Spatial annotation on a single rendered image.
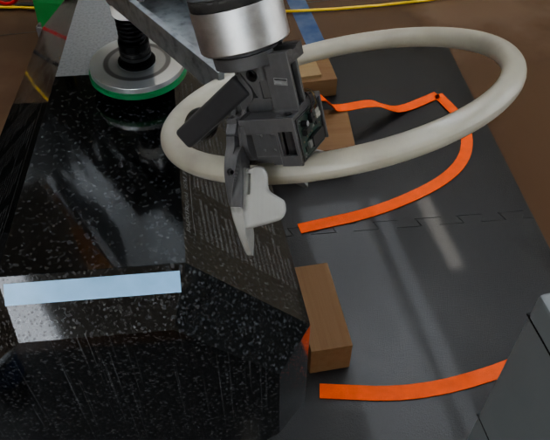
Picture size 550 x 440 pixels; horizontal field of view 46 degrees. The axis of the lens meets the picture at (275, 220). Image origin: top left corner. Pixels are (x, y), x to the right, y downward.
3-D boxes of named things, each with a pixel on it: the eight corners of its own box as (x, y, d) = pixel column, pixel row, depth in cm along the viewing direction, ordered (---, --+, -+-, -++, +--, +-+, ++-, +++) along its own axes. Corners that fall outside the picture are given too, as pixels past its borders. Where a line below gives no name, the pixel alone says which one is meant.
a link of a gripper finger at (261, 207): (276, 257, 64) (282, 163, 64) (225, 253, 67) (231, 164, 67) (291, 257, 67) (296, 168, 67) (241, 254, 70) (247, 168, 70)
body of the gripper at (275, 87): (303, 174, 65) (275, 56, 59) (230, 174, 69) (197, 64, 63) (331, 140, 71) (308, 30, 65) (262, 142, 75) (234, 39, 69)
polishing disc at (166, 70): (113, 34, 157) (113, 30, 156) (197, 46, 153) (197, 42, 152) (73, 85, 143) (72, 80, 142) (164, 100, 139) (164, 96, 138)
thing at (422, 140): (112, 138, 99) (105, 120, 98) (355, 34, 119) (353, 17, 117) (299, 237, 61) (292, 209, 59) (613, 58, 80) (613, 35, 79)
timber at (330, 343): (349, 367, 189) (353, 345, 181) (309, 374, 188) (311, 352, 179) (325, 285, 209) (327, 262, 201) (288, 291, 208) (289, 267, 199)
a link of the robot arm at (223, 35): (171, 20, 61) (221, -8, 68) (187, 70, 63) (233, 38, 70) (254, 7, 57) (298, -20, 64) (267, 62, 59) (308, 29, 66)
